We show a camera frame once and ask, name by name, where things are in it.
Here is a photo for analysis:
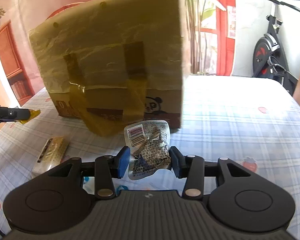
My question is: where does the yellow chip bag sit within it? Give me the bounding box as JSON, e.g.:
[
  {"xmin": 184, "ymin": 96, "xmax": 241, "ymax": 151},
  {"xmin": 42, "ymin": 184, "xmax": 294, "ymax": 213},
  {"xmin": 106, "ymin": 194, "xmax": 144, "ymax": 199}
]
[{"xmin": 19, "ymin": 109, "xmax": 41, "ymax": 125}]

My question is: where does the silver snack packet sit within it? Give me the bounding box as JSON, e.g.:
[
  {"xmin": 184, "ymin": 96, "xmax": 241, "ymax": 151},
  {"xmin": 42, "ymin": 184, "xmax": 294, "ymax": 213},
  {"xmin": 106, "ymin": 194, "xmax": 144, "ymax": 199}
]
[{"xmin": 124, "ymin": 120, "xmax": 171, "ymax": 180}]

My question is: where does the gold snack bar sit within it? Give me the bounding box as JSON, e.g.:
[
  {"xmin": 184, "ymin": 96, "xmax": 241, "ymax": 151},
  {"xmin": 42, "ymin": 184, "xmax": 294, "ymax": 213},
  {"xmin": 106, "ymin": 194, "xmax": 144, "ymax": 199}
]
[{"xmin": 31, "ymin": 136, "xmax": 69, "ymax": 178}]

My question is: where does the brown cardboard box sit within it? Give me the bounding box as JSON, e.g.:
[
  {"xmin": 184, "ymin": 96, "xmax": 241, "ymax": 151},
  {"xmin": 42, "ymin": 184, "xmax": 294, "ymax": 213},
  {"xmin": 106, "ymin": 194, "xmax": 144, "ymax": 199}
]
[{"xmin": 29, "ymin": 0, "xmax": 190, "ymax": 137}]

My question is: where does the blue white snack packet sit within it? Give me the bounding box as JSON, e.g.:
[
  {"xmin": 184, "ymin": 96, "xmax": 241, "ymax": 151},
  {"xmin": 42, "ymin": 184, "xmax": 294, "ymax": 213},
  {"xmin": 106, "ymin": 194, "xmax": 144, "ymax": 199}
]
[{"xmin": 83, "ymin": 177, "xmax": 128, "ymax": 194}]

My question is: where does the plaid strawberry bedsheet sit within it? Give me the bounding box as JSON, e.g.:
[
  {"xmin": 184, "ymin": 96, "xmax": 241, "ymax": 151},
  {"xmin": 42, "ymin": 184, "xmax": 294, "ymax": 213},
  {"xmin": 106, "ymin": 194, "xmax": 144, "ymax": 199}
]
[{"xmin": 0, "ymin": 76, "xmax": 300, "ymax": 239}]

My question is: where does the black exercise bike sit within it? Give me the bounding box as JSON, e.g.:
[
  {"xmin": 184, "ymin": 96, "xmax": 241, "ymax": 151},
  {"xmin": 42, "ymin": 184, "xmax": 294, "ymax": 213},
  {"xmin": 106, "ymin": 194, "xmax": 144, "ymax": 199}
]
[{"xmin": 253, "ymin": 0, "xmax": 300, "ymax": 95}]

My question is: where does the printed room wall tapestry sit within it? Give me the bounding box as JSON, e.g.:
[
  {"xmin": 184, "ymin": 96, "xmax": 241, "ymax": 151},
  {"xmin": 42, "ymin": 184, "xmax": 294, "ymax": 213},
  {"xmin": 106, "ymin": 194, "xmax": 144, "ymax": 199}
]
[{"xmin": 0, "ymin": 0, "xmax": 237, "ymax": 107}]

